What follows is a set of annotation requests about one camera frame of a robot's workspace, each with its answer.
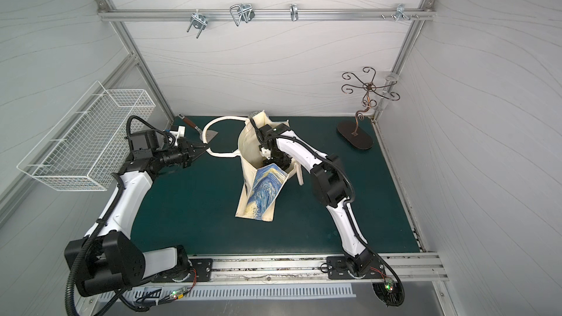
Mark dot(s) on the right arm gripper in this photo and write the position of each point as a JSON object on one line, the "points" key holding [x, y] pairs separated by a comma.
{"points": [[265, 131]]}

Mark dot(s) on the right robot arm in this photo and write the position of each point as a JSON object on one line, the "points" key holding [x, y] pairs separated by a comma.
{"points": [[333, 189]]}

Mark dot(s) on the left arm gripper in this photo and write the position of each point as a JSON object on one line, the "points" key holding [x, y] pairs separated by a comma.
{"points": [[185, 152]]}

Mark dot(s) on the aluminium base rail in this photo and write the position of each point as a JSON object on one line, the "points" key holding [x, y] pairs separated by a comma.
{"points": [[314, 268]]}

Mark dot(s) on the aluminium crossbar with hooks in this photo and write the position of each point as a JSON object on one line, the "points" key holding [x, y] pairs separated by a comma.
{"points": [[245, 13]]}

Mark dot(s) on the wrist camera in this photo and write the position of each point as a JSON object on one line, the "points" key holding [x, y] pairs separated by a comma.
{"points": [[265, 153], [177, 131]]}

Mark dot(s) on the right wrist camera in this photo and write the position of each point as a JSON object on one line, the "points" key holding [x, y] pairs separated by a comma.
{"points": [[265, 153]]}

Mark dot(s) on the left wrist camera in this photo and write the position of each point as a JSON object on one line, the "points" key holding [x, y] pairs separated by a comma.
{"points": [[177, 131]]}

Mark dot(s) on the metal spatula brown handle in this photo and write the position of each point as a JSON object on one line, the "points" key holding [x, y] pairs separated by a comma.
{"points": [[199, 128]]}

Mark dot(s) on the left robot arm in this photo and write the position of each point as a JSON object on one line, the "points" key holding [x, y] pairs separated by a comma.
{"points": [[105, 259]]}

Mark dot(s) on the white wire basket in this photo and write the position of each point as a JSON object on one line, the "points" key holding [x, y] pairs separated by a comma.
{"points": [[88, 145]]}

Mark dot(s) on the copper jewelry stand black base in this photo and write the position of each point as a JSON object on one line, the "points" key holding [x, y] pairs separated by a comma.
{"points": [[372, 94]]}

